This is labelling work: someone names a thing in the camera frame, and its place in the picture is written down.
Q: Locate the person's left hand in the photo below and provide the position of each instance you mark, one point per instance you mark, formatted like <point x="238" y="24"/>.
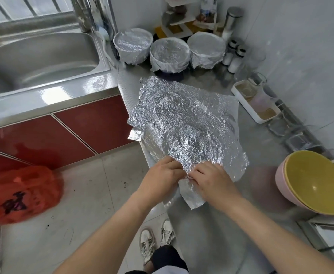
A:
<point x="158" y="181"/>

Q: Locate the person's right hand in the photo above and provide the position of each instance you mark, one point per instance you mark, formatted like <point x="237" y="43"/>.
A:
<point x="214" y="186"/>

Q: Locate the foil-covered bowl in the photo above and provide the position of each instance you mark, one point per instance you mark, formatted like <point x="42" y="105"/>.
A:
<point x="133" y="45"/>
<point x="170" y="54"/>
<point x="198" y="145"/>

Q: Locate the stack of aluminium foil sheets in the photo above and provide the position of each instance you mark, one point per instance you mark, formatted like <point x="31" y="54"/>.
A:
<point x="167" y="97"/>

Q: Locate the yellow bowl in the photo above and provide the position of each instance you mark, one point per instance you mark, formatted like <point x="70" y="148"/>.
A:
<point x="318" y="182"/>

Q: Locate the foil-wrapped bowl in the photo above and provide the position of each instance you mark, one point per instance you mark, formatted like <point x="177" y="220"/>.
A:
<point x="206" y="49"/>

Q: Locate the person's right forearm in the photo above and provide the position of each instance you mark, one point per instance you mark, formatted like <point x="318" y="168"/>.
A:
<point x="281" y="239"/>

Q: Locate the person's left forearm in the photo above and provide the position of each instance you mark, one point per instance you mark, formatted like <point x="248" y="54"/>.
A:
<point x="104" y="239"/>

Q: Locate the person's right white shoe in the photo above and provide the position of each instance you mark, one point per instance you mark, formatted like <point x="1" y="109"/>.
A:
<point x="167" y="232"/>

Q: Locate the person's white shoe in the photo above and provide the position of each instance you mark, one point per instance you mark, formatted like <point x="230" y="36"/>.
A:
<point x="167" y="232"/>
<point x="147" y="245"/>

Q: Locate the person's left white shoe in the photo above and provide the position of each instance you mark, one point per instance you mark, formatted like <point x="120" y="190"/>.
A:
<point x="147" y="245"/>

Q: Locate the person's dark trousers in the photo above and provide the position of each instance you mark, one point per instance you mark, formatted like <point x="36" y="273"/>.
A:
<point x="167" y="259"/>

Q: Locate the red kitchen cabinet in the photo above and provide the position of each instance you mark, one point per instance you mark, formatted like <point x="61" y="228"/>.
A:
<point x="93" y="125"/>

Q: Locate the white rectangular tray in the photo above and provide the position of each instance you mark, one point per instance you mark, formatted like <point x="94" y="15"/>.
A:
<point x="244" y="105"/>

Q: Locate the pink translucent cup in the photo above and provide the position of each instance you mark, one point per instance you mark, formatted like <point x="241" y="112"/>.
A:
<point x="263" y="101"/>

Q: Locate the white shaker with black lid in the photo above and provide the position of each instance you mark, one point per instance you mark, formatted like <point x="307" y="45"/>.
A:
<point x="229" y="54"/>
<point x="236" y="62"/>

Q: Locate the red plastic bag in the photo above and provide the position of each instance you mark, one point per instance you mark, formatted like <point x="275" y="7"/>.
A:
<point x="21" y="194"/>

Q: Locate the small white tan-capped bottle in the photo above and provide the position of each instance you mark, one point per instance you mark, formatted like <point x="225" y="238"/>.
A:
<point x="218" y="30"/>

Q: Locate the white dish brush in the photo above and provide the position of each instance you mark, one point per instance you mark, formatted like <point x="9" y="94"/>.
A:
<point x="104" y="32"/>

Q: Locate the tall white steel-capped bottle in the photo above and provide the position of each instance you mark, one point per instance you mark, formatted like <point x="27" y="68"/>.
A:
<point x="231" y="20"/>

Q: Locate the stainless steel sink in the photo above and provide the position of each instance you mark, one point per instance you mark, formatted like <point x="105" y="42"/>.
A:
<point x="36" y="62"/>

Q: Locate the white corner shelf rack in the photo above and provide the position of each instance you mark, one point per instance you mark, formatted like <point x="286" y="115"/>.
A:
<point x="178" y="11"/>

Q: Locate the colourful snack packet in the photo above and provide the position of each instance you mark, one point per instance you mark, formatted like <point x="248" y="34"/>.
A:
<point x="207" y="9"/>

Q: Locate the steel faucet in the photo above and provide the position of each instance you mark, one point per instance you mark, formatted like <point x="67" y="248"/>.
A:
<point x="82" y="13"/>

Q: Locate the metal window railing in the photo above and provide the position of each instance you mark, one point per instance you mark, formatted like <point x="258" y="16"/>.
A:
<point x="24" y="5"/>

